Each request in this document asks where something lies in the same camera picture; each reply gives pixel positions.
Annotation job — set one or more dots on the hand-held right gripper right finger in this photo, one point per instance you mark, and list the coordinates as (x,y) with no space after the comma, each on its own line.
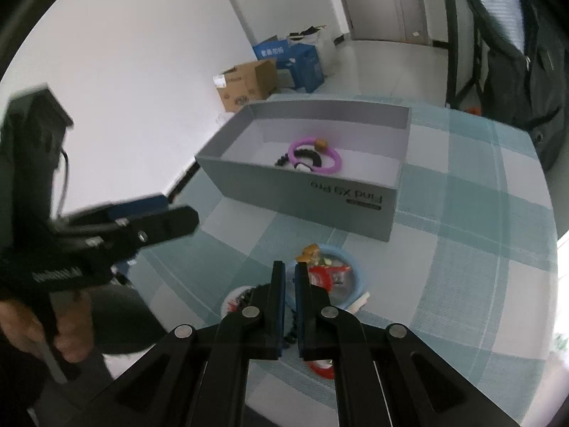
(298,316)

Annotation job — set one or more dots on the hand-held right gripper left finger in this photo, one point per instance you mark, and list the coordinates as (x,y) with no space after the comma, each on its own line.
(280,320)

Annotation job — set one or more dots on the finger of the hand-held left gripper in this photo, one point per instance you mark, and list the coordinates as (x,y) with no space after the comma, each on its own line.
(169,224)
(140,204)

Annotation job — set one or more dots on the grey cardboard box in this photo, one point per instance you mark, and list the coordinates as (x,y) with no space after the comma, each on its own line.
(289,195)

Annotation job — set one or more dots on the person's left forearm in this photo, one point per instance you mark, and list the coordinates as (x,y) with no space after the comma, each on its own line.
(17,387)

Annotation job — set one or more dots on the person's left hand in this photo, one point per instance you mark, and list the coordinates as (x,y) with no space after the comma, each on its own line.
(75,333)

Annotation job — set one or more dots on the red and white charm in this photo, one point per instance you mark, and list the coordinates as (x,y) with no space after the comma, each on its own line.
(326,275)

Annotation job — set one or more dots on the white dish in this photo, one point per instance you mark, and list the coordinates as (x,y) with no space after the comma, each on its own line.
(233,302)

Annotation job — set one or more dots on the golden brown figure charm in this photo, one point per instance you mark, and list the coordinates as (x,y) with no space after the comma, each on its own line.
(309,252)

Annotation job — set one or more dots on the dark grey cloth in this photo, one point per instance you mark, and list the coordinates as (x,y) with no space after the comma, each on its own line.
(124,320)

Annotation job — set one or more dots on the brown cardboard box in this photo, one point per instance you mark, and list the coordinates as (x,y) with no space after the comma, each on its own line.
(249,84)

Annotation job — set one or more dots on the brown bead charm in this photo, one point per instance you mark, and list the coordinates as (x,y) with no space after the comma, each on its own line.
(320,144)

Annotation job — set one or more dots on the blue open cardboard box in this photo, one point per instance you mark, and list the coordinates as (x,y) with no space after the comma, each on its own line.
(269,51)

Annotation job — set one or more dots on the blue printed cardboard box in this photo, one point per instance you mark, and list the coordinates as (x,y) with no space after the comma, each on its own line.
(306,69)

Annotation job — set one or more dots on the white plastic bag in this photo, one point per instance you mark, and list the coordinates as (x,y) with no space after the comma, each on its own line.
(326,51)

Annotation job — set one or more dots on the grey door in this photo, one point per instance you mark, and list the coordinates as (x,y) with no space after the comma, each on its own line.
(386,0)

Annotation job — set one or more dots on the black metal pole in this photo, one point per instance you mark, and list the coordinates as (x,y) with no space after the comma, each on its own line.
(451,35)

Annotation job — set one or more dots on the black backpack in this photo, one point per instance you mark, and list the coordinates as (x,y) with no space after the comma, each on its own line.
(529,84)

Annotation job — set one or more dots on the striped shirt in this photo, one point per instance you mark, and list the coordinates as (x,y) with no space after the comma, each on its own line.
(498,9)

